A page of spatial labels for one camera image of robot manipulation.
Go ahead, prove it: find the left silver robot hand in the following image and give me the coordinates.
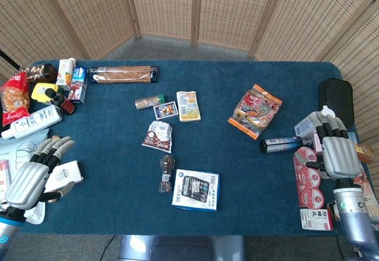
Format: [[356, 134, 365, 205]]
[[4, 136, 76, 211]]

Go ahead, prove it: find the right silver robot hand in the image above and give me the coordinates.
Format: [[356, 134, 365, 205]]
[[295, 110, 364, 188]]

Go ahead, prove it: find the blue white calculator package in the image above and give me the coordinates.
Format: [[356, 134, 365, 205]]
[[171, 169, 221, 212]]

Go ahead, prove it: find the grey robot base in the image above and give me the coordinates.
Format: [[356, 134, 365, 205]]
[[118, 234, 246, 261]]

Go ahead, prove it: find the white box black print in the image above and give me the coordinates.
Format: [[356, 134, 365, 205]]
[[44, 160, 85, 193]]

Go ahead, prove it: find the red white milk carton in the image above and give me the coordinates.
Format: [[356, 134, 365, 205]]
[[299, 207, 334, 231]]

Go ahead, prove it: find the blue milk carton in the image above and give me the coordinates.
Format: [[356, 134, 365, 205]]
[[68, 66, 89, 104]]

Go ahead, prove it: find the small card pack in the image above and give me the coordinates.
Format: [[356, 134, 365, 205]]
[[153, 101, 179, 121]]

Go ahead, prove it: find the red white tube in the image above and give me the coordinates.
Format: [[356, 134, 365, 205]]
[[0, 159, 11, 196]]

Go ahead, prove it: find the honey squeeze bottle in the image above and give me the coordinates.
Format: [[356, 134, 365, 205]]
[[354, 143, 375, 164]]

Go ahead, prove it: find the light blue paper bag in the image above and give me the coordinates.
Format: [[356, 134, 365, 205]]
[[0, 128, 50, 186]]

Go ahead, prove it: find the white plastic bag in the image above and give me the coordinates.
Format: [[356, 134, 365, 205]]
[[23, 200, 47, 225]]

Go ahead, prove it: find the bamboo skewer pack red picture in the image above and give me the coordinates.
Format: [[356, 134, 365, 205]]
[[354, 162, 379, 216]]

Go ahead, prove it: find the red lidded cup pack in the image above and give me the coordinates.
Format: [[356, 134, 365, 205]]
[[293, 146, 326, 210]]

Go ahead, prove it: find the white bottle round cap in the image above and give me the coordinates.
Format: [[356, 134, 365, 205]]
[[294, 104, 337, 139]]

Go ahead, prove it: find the black zip pouch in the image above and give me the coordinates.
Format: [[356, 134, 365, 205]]
[[318, 78, 355, 128]]

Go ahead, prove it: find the long white lotion bottle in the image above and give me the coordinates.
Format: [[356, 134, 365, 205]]
[[1, 104, 63, 140]]

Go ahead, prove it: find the black blue spray can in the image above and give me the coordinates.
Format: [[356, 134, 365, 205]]
[[259, 136, 313, 154]]

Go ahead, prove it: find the red snack bag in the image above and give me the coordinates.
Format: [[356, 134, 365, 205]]
[[0, 72, 31, 127]]

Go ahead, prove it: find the dark sauce bottle red label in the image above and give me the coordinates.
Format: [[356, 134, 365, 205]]
[[44, 88, 76, 116]]

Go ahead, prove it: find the yellow container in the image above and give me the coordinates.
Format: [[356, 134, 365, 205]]
[[31, 82, 60, 106]]

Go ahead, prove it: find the orange snack bag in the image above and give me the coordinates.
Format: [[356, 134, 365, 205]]
[[227, 83, 283, 141]]

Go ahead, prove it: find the blue table cloth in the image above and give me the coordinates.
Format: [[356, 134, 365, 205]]
[[17, 59, 371, 237]]

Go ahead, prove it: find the bag of nuts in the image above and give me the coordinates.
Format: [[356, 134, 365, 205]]
[[20, 63, 59, 85]]

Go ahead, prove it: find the white orange juice carton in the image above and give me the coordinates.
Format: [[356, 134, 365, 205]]
[[55, 57, 77, 92]]

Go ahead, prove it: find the black pole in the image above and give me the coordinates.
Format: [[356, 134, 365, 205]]
[[0, 49, 22, 70]]

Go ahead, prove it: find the white red snack pouch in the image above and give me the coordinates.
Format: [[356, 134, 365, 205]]
[[141, 120, 173, 154]]

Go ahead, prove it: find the long brown stick package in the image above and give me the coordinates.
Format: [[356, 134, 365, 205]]
[[89, 65, 160, 85]]

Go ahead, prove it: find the yellow white tissue pack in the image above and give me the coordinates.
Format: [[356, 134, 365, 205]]
[[176, 91, 201, 123]]

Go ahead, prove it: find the woven bamboo folding screen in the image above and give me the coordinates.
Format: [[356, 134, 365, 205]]
[[0, 0, 379, 191]]

